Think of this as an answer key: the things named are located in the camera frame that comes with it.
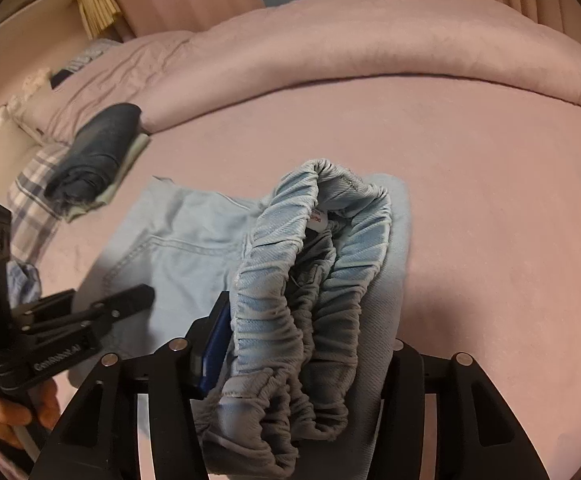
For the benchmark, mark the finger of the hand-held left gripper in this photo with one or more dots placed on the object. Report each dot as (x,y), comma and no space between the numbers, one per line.
(125,297)
(70,326)

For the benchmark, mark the plaid cloth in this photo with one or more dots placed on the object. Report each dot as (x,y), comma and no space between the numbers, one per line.
(35,195)

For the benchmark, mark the beige fringed hanging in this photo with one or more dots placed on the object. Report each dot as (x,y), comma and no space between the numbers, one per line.
(98,7)

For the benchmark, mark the light green folded cloth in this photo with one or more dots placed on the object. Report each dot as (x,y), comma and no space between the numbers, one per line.
(130,160)

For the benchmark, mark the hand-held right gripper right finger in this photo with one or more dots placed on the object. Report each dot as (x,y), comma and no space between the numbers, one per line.
(410,410)

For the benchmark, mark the pink bed sheet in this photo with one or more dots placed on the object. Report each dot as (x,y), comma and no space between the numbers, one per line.
(470,200)

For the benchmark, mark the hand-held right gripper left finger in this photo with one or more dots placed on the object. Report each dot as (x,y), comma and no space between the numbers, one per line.
(216,345)

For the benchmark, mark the dark folded jeans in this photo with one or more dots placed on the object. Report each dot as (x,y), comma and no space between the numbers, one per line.
(95,155)

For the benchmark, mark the pink folded duvet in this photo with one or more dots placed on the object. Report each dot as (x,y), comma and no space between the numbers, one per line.
(370,45)

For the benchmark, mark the plaid pillow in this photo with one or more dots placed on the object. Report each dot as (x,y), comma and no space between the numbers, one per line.
(88,55)

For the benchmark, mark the light blue pants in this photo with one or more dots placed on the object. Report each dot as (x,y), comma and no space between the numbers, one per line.
(290,270)

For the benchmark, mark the pink pillow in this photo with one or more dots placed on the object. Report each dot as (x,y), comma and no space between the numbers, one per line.
(120,75)

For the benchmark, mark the person's left hand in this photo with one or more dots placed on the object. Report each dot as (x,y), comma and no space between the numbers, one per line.
(5,417)

